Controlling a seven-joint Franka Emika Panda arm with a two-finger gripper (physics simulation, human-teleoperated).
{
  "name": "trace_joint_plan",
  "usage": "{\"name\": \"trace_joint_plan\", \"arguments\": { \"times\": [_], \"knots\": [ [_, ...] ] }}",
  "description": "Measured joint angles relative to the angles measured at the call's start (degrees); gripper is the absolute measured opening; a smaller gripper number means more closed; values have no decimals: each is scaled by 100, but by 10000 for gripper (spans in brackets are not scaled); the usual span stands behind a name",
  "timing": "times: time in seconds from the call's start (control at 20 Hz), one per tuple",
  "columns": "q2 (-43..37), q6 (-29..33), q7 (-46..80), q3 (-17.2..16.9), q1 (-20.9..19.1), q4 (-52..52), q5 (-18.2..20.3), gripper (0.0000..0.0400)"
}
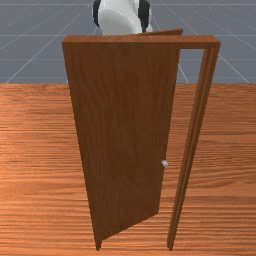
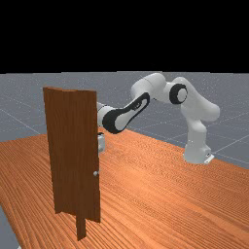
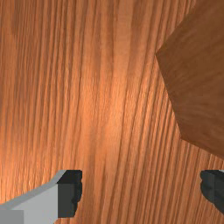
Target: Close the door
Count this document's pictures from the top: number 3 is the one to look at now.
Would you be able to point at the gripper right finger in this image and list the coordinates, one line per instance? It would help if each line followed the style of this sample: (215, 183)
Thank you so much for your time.
(215, 186)

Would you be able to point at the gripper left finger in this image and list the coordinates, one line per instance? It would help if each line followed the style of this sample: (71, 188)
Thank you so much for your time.
(38, 204)

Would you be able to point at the brown door leaf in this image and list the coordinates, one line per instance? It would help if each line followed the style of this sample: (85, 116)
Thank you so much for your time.
(198, 73)

